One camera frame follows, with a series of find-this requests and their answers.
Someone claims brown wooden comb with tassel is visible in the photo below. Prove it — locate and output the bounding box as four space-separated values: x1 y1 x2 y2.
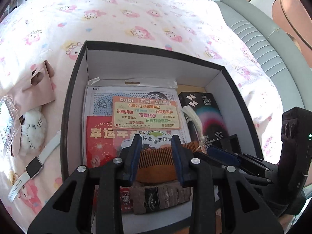
136 105 205 184

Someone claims white plush cat toy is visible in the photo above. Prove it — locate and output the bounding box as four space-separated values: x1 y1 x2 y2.
20 107 47 155

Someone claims pink fabric underwear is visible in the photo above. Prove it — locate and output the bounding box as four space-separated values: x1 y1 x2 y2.
6 60 55 156

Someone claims clear cartoon phone case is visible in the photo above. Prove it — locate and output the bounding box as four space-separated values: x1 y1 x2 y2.
1 96 20 154

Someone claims brown coffee sachet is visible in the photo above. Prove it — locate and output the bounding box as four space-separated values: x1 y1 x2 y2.
130 181 192 215

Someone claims small black box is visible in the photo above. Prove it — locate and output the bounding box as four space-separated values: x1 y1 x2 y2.
216 134 242 154

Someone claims red lucky booklet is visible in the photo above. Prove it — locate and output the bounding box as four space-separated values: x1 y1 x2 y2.
85 116 137 212

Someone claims orange babi sticker card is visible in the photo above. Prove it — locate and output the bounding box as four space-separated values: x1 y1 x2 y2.
112 96 181 130

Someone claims grey green padded headboard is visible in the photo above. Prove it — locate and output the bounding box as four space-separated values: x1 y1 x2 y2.
213 0 312 111

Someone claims black screen protector box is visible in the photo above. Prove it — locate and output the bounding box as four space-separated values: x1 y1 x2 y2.
178 92 229 154

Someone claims black cardboard storage box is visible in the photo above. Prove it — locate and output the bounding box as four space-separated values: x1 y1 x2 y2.
60 41 263 179

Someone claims pink cartoon print bedsheet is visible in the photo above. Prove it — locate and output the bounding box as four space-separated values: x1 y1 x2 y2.
0 0 285 225

